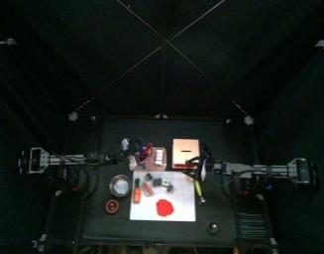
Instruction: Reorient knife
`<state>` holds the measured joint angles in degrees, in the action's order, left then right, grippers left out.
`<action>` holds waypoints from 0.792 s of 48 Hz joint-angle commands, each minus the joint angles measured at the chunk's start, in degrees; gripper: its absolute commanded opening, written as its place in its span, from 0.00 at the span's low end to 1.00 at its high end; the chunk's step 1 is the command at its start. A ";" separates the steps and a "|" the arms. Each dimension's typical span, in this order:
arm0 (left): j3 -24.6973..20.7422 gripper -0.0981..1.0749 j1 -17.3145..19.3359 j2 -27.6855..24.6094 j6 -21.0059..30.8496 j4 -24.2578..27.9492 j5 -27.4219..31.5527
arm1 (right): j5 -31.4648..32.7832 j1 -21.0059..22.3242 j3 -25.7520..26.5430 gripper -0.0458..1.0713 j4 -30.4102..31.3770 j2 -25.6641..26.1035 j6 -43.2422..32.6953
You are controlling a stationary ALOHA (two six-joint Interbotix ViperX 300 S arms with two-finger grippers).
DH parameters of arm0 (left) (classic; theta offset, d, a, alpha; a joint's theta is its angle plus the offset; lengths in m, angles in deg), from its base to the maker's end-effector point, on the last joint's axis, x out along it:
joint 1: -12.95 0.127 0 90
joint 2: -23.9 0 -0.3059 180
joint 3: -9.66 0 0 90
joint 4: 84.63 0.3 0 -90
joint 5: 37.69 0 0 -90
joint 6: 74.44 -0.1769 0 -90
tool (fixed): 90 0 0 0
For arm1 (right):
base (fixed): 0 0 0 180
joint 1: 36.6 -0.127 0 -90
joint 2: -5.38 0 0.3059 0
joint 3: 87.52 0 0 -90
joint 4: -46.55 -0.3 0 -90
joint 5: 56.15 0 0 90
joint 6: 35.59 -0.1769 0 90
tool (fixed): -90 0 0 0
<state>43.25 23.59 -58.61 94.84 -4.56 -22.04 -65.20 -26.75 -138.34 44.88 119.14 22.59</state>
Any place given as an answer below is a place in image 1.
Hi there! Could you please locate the red and white block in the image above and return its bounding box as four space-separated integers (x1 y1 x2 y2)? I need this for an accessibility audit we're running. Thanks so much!
140 183 155 197

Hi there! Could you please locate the diagonal brace cord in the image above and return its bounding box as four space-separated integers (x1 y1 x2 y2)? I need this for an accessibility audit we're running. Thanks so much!
74 0 227 115
116 0 251 119

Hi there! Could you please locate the pink wooden tray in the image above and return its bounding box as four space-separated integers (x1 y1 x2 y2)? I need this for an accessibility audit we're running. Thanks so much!
148 146 169 172

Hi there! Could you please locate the blue plastic utensil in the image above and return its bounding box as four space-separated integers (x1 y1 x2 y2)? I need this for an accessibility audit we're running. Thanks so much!
136 145 148 159

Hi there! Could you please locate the orange toy carrot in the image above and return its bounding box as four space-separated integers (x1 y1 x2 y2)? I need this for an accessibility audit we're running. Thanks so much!
132 186 143 203

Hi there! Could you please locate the metal bowl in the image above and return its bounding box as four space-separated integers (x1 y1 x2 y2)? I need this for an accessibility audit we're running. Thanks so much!
108 174 132 198

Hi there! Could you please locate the black round dome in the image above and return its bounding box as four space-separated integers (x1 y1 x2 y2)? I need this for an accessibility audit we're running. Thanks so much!
207 221 222 234

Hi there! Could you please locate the red ring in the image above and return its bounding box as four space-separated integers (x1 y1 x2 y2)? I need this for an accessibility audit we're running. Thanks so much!
103 198 120 214

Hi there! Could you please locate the red plastic cup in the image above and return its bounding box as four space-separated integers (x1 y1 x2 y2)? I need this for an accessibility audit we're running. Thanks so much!
128 147 152 172

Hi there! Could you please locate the white cutting board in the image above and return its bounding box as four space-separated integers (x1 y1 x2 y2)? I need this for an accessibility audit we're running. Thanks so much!
128 170 198 222

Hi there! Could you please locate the red play dough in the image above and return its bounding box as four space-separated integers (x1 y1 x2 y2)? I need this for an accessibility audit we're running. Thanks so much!
155 198 177 217

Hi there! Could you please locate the wooden box with red front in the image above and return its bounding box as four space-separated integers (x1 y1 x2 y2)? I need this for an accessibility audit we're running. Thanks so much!
171 138 202 170

